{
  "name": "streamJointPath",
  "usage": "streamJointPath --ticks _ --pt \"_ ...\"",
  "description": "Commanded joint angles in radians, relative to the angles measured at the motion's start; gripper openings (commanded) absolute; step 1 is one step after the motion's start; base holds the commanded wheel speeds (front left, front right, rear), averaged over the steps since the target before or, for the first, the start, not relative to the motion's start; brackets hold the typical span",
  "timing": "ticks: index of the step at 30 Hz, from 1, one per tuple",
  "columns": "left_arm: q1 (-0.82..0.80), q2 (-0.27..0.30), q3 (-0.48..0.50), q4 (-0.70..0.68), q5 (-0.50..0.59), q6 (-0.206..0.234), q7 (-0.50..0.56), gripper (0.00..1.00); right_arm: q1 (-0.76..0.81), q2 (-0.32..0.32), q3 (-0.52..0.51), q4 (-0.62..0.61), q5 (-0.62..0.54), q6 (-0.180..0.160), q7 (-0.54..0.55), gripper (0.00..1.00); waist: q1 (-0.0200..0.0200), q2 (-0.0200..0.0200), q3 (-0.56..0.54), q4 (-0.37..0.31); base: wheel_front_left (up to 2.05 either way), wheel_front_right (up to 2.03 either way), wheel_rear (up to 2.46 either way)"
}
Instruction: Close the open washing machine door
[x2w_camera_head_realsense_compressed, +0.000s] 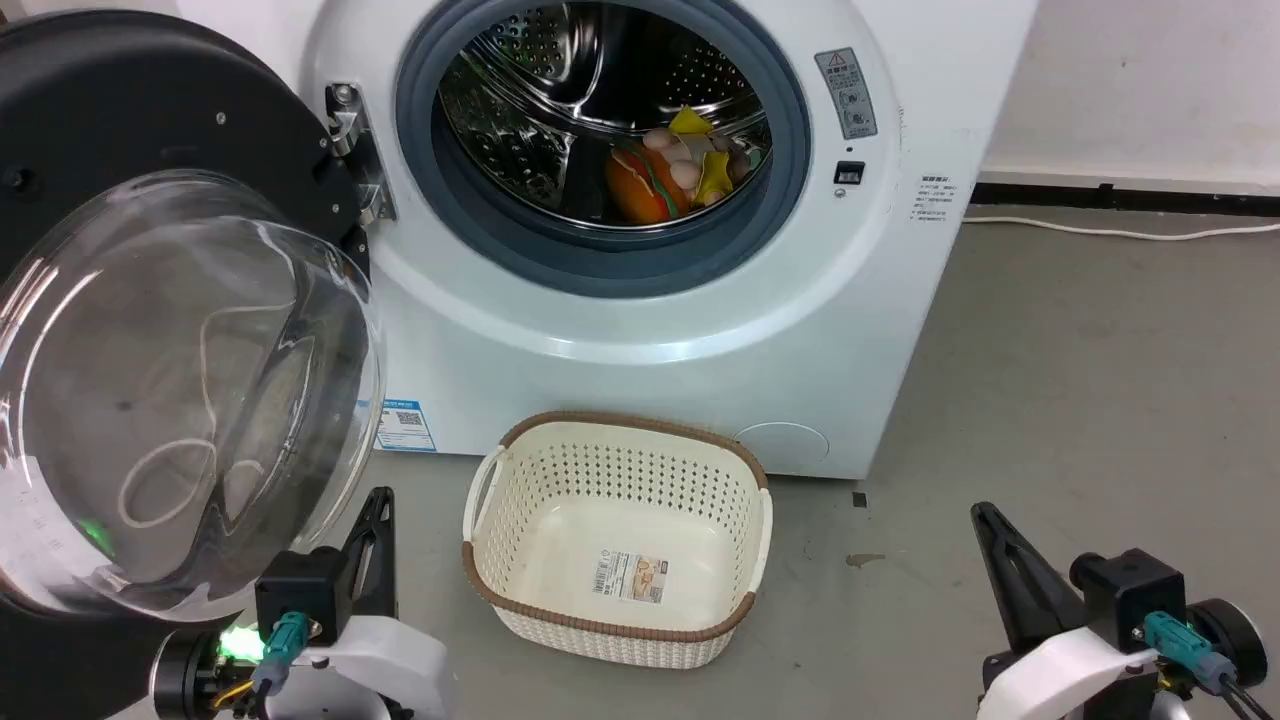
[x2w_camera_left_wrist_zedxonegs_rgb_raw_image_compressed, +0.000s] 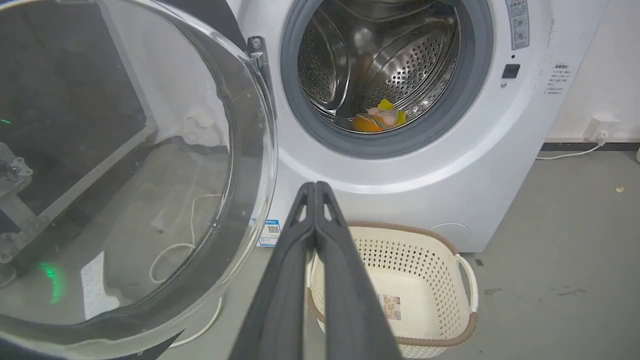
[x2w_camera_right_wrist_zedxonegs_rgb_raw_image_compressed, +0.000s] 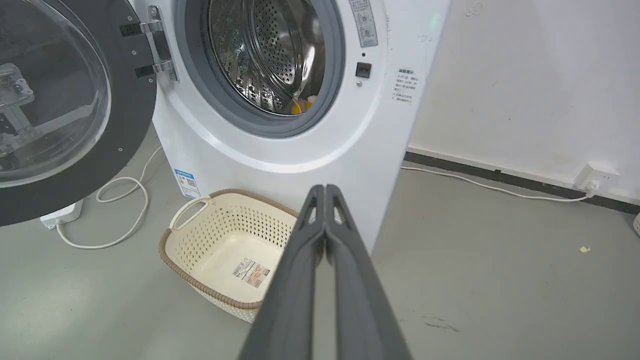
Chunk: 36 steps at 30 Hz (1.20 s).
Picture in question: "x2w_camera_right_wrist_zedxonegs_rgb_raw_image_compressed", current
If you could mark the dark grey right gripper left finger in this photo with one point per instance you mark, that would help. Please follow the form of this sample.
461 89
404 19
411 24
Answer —
290 300

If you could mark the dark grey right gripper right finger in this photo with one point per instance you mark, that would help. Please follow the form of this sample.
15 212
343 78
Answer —
362 300

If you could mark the white front-load washing machine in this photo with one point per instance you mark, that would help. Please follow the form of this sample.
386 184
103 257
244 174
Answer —
300 115

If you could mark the black round washer door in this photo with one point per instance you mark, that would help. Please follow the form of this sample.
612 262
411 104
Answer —
65 105

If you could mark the cream perforated laundry basket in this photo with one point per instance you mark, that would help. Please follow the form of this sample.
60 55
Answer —
225 250

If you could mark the orange item inside drum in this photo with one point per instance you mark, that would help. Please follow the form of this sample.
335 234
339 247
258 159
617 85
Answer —
300 105

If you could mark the white power strip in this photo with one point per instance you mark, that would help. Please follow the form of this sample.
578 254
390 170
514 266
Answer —
62 214

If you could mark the white basket edge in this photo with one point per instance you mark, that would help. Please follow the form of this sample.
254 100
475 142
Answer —
637 223

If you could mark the white wall socket plug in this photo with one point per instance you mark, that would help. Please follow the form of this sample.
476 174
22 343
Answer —
592 180

